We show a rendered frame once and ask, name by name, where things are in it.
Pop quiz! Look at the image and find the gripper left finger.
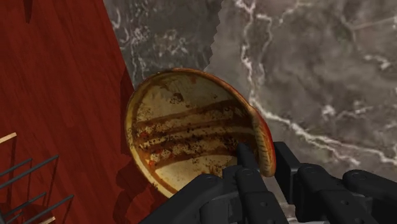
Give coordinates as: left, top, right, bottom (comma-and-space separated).
140, 142, 289, 224

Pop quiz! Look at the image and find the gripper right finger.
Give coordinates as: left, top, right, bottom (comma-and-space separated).
274, 141, 397, 224

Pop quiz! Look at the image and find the brown striped ceramic bowl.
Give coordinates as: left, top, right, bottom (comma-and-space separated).
124, 67, 277, 199

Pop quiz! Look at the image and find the metal wire rack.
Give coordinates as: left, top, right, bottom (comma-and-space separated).
0, 132, 74, 224

